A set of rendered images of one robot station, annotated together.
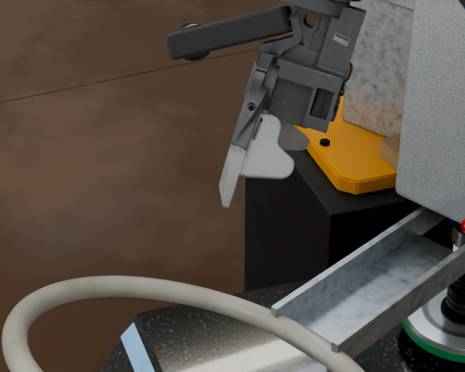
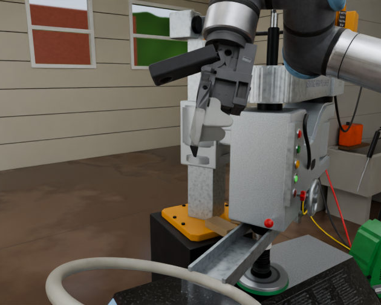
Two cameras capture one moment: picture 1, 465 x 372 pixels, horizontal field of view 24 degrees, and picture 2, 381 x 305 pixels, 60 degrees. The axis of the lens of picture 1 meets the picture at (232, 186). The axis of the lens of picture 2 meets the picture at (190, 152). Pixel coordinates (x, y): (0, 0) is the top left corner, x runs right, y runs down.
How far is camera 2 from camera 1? 0.57 m
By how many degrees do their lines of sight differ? 23
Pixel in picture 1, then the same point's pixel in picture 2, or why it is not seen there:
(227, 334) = (158, 297)
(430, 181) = (244, 209)
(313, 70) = (235, 71)
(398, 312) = (246, 264)
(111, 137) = (95, 244)
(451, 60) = (249, 152)
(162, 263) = (117, 288)
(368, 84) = (197, 200)
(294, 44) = (221, 64)
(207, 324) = (147, 294)
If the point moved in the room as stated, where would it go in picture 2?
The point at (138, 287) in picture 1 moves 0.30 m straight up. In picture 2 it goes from (121, 262) to (115, 157)
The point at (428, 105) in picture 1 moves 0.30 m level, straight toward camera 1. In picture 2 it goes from (240, 175) to (255, 206)
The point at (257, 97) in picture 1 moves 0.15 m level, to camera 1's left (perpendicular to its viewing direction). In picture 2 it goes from (208, 83) to (106, 83)
